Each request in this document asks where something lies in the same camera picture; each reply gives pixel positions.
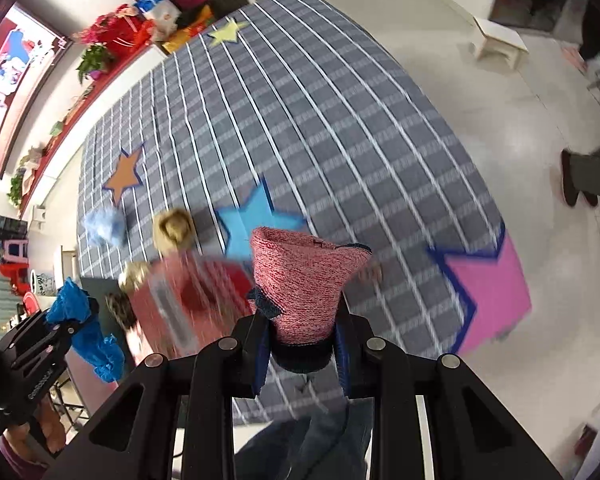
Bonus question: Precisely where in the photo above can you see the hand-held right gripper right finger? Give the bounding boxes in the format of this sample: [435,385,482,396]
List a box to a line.
[332,310,563,480]

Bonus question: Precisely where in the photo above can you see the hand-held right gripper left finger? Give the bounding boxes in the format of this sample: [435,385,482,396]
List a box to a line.
[45,315,276,480]

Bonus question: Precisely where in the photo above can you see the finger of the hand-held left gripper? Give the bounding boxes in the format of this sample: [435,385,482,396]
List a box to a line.
[15,300,101,376]
[0,310,51,356]

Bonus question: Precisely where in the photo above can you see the pink and navy sock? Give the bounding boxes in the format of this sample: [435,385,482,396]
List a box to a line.
[247,226,373,373]

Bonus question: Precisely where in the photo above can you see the person's left hand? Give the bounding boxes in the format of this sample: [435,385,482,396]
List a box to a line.
[0,400,68,461]

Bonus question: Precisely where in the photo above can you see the white patterned pot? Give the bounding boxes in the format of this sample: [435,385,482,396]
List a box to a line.
[30,270,56,293]

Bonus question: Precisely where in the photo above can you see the red plastic stool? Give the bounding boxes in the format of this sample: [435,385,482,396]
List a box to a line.
[0,260,28,286]

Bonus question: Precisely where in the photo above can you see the dark green board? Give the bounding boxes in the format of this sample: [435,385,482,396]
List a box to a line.
[77,276,146,386]

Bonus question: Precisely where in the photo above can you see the leopard print scrunchie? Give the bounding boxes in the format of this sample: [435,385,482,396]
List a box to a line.
[105,292,138,331]

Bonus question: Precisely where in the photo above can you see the white low stool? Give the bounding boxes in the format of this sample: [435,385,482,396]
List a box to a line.
[472,16,528,71]
[54,245,78,291]

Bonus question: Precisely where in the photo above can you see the pink plastic stool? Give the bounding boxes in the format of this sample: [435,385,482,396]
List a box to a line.
[1,240,30,263]

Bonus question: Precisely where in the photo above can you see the round wooden button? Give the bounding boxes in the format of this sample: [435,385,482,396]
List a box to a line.
[357,262,383,286]

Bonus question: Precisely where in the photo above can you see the person's dark trousers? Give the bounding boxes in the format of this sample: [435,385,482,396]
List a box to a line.
[232,400,376,480]

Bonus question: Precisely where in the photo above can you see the beige fluffy scrunchie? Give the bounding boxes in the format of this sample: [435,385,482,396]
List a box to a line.
[117,260,151,293]

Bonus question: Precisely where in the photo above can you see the red patterned cardboard box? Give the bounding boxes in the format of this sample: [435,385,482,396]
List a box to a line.
[127,252,256,366]

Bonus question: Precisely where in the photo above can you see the light blue fluffy scrunchie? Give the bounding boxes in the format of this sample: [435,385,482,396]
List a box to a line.
[82,207,128,248]

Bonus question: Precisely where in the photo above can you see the small green potted plant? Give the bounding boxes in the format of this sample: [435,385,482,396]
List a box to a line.
[7,172,28,207]

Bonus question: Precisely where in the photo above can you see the red shelf ledge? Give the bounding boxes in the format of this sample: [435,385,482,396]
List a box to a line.
[19,42,163,218]

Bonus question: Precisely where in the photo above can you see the grey checked star mat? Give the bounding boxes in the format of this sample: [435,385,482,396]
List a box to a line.
[76,0,532,426]

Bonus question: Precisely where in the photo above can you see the yellow and red gift box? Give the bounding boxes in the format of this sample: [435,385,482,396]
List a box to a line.
[161,4,216,55]

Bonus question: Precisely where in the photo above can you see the white gift bag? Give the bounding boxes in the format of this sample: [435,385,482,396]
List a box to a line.
[145,0,181,26]

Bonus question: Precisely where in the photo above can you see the wall screen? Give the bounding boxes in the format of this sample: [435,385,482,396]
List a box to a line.
[0,2,73,178]

